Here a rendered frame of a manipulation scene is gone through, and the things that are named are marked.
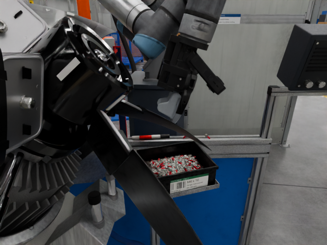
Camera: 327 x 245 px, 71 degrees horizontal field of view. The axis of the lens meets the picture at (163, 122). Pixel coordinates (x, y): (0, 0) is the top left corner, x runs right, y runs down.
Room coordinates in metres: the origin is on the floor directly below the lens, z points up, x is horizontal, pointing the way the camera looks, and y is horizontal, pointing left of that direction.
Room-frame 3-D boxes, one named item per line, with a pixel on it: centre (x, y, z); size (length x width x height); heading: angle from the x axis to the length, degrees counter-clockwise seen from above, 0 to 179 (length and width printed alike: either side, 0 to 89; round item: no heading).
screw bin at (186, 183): (0.60, -0.03, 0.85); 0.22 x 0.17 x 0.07; 107
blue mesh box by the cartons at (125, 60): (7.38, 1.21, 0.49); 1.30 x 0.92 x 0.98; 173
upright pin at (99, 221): (0.28, 0.11, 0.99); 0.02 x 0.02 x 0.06
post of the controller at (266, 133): (0.78, -0.38, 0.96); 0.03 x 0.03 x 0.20; 2
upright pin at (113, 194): (0.37, 0.10, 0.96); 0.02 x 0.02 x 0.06
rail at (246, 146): (0.76, 0.05, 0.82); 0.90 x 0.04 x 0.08; 92
